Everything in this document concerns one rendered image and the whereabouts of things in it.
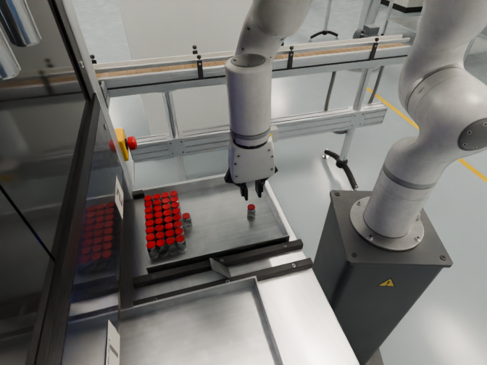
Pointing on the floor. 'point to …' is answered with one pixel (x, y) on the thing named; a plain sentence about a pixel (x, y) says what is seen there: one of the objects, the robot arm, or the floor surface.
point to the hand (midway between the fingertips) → (251, 189)
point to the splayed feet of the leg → (342, 167)
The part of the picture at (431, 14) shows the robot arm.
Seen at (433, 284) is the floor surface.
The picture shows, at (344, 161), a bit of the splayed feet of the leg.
